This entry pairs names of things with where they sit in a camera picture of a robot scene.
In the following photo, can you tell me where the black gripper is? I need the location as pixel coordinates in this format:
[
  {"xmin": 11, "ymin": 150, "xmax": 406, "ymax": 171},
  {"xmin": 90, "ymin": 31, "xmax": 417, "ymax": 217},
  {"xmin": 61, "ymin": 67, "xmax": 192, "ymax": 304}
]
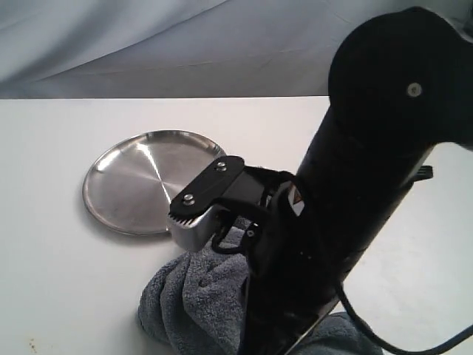
[{"xmin": 239, "ymin": 173, "xmax": 307, "ymax": 354}]

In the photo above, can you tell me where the grey-blue fluffy towel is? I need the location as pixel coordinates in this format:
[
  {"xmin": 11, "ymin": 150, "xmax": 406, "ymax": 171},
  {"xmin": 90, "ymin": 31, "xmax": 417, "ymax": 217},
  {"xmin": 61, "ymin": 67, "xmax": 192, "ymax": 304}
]
[{"xmin": 137, "ymin": 217, "xmax": 383, "ymax": 355}]

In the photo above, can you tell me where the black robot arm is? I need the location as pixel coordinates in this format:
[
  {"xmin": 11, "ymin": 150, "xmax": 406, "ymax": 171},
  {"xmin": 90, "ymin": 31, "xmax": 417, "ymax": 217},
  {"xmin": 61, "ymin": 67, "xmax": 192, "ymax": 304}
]
[{"xmin": 239, "ymin": 7, "xmax": 472, "ymax": 354}]

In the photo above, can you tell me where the round stainless steel plate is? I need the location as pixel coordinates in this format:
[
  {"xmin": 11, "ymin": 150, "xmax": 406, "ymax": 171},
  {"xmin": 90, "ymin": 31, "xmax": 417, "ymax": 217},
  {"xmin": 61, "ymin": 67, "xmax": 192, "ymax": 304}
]
[{"xmin": 82, "ymin": 129, "xmax": 225, "ymax": 236}]

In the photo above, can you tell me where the grey backdrop cloth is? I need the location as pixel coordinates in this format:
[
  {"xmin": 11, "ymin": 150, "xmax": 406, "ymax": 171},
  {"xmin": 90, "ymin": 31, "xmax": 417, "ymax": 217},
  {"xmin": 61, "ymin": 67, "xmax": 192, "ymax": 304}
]
[{"xmin": 0, "ymin": 0, "xmax": 473, "ymax": 100}]

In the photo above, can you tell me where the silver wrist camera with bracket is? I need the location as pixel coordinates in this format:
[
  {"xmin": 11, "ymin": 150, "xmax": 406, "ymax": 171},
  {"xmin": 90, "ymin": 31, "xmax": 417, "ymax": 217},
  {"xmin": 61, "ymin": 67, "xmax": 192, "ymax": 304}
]
[{"xmin": 168, "ymin": 155, "xmax": 277, "ymax": 252}]

